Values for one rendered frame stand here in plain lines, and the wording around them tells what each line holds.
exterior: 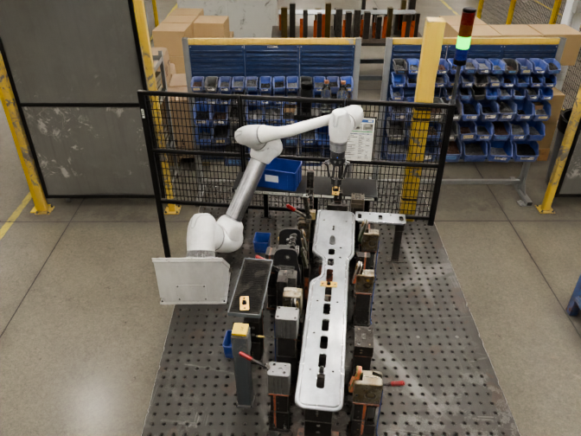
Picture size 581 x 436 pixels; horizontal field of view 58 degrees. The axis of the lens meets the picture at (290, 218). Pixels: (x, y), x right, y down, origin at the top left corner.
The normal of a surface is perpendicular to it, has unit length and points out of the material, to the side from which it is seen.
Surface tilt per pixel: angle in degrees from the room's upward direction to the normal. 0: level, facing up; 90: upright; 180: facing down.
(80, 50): 91
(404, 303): 0
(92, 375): 0
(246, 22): 90
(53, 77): 91
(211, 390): 0
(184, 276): 90
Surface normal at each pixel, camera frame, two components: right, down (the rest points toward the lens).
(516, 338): 0.00, -0.83
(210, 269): 0.00, 0.56
